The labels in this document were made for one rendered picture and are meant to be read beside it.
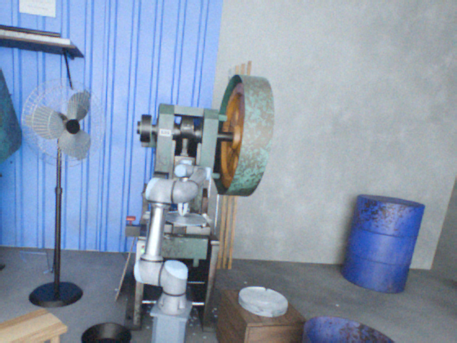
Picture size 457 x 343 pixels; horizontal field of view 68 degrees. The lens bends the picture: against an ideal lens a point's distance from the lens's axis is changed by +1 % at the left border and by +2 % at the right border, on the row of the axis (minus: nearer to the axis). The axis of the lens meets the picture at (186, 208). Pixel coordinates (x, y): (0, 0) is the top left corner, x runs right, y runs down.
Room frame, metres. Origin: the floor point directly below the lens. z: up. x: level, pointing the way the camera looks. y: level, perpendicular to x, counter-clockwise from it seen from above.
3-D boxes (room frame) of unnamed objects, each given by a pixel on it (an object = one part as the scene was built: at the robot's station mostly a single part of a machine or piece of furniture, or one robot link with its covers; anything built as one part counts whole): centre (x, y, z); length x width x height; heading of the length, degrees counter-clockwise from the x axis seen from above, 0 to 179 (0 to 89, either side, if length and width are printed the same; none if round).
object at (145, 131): (2.34, 0.30, 1.31); 0.22 x 0.12 x 0.22; 8
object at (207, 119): (2.50, 0.07, 0.83); 0.79 x 0.43 x 1.34; 8
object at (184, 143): (2.35, 0.06, 1.27); 0.21 x 0.12 x 0.34; 8
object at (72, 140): (2.71, 1.01, 0.80); 1.24 x 0.65 x 1.59; 8
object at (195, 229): (2.35, 0.06, 0.67); 0.45 x 0.30 x 0.06; 98
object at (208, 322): (2.53, -0.19, 0.45); 0.92 x 0.12 x 0.90; 8
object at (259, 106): (2.50, -0.26, 1.33); 1.03 x 0.28 x 0.82; 8
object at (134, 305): (2.46, 0.34, 0.45); 0.92 x 0.12 x 0.90; 8
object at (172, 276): (1.55, 0.03, 0.62); 0.13 x 0.12 x 0.14; 78
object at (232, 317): (1.88, -0.52, 0.18); 0.40 x 0.38 x 0.35; 15
